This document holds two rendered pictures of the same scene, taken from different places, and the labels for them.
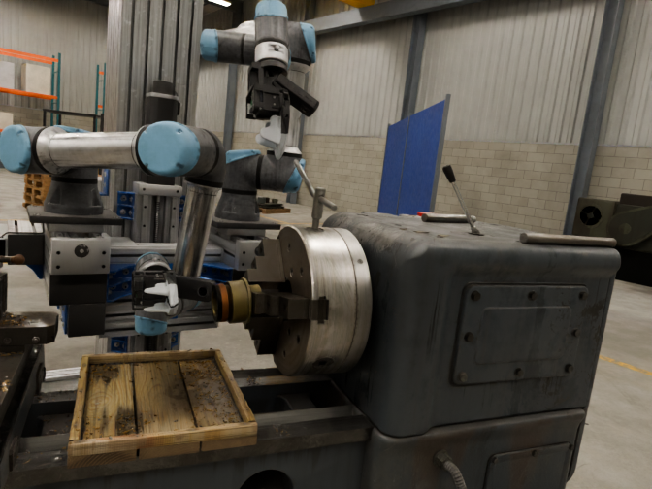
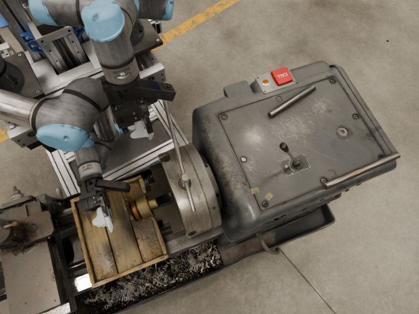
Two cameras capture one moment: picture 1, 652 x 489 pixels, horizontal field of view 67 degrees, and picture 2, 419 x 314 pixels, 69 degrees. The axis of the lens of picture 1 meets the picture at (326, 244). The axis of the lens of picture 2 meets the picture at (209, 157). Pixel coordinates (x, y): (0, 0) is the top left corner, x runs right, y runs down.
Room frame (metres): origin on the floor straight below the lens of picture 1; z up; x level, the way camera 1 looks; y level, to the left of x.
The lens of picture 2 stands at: (0.75, -0.01, 2.15)
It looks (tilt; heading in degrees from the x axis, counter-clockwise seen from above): 69 degrees down; 354
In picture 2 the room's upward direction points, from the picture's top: 8 degrees clockwise
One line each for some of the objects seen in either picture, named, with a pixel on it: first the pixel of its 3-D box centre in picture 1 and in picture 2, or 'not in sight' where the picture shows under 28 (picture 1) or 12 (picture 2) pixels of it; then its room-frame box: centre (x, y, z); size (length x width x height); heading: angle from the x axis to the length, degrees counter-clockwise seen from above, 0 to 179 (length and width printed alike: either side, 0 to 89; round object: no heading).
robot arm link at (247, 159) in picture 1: (243, 169); not in sight; (1.65, 0.30, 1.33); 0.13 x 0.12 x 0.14; 90
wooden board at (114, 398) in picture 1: (160, 395); (118, 228); (0.91, 0.29, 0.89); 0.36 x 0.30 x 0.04; 24
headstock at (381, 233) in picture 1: (451, 304); (280, 152); (1.21, -0.33, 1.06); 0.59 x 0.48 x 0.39; 114
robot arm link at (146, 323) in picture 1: (155, 309); (96, 160); (1.16, 0.40, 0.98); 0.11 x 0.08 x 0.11; 164
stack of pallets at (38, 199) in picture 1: (67, 191); not in sight; (9.39, 5.05, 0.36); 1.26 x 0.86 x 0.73; 143
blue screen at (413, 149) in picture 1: (401, 187); not in sight; (7.90, -1.09, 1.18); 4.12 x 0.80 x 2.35; 3
